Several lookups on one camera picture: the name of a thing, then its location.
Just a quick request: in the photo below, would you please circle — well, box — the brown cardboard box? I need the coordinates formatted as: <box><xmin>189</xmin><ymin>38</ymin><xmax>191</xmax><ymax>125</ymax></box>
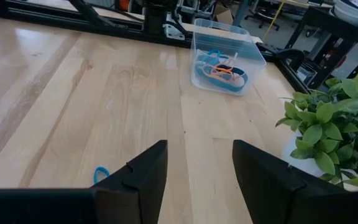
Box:
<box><xmin>213</xmin><ymin>2</ymin><xmax>234</xmax><ymax>26</ymax></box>

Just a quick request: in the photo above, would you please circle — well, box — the white round stacked object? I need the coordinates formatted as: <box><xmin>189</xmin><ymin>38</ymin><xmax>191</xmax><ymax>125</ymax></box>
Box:
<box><xmin>331</xmin><ymin>0</ymin><xmax>358</xmax><ymax>28</ymax></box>

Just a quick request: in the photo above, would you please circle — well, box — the clear plastic bin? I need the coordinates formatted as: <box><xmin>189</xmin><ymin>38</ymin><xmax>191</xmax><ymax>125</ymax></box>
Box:
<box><xmin>190</xmin><ymin>17</ymin><xmax>267</xmax><ymax>96</ymax></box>

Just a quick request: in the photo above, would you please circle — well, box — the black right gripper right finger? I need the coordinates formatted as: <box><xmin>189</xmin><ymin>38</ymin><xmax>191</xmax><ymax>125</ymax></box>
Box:
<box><xmin>231</xmin><ymin>139</ymin><xmax>349</xmax><ymax>224</ymax></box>

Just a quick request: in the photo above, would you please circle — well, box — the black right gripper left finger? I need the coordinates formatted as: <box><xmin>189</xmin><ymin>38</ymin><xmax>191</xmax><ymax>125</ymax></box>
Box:
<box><xmin>90</xmin><ymin>139</ymin><xmax>169</xmax><ymax>224</ymax></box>

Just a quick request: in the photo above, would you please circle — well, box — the green plant in white pot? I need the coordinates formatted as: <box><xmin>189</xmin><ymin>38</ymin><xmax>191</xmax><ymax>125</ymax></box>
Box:
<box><xmin>275</xmin><ymin>67</ymin><xmax>358</xmax><ymax>191</ymax></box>

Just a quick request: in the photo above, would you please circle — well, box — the black office chair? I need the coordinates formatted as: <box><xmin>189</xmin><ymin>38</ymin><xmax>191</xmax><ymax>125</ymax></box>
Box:
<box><xmin>244</xmin><ymin>0</ymin><xmax>281</xmax><ymax>32</ymax></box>

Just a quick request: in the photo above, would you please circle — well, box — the orange rubber band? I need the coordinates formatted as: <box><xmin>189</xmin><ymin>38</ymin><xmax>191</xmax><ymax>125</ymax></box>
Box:
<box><xmin>202</xmin><ymin>63</ymin><xmax>246</xmax><ymax>87</ymax></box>

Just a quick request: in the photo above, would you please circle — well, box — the blue rubber band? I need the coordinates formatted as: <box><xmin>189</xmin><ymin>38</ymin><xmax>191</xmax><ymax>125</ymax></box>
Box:
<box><xmin>195</xmin><ymin>63</ymin><xmax>249</xmax><ymax>93</ymax></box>
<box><xmin>197</xmin><ymin>49</ymin><xmax>229</xmax><ymax>68</ymax></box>
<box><xmin>93</xmin><ymin>166</ymin><xmax>111</xmax><ymax>185</ymax></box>

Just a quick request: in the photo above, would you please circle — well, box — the yellow hanging cable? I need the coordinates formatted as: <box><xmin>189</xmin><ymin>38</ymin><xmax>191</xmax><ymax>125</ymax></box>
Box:
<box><xmin>262</xmin><ymin>1</ymin><xmax>284</xmax><ymax>41</ymax></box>

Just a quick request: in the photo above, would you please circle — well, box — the black aluminium table frame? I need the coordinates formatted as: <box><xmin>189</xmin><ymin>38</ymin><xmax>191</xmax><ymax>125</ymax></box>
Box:
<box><xmin>0</xmin><ymin>0</ymin><xmax>310</xmax><ymax>94</ymax></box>

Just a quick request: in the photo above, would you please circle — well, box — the black equipment cart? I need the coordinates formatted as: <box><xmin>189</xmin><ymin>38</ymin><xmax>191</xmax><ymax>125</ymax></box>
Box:
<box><xmin>286</xmin><ymin>6</ymin><xmax>358</xmax><ymax>90</ymax></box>

